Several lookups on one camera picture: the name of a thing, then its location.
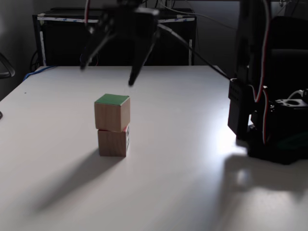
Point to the wooden cube with green face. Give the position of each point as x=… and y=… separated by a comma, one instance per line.
x=111, y=115

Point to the wooden cube red blue faces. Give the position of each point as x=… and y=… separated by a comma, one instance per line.
x=111, y=144

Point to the black shelf cabinet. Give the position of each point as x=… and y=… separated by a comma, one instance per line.
x=62, y=43

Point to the small black object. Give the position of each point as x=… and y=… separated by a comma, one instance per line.
x=1, y=116

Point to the black office chair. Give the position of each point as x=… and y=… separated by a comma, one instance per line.
x=291, y=36

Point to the black chair armrest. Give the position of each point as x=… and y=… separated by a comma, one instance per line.
x=10, y=69

